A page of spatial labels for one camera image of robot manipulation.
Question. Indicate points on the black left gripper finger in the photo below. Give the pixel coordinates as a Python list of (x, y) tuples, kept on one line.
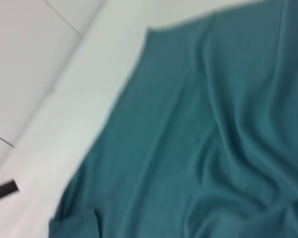
[(5, 192)]

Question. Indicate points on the teal blue t-shirt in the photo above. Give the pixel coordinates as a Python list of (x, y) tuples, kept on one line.
[(188, 136)]

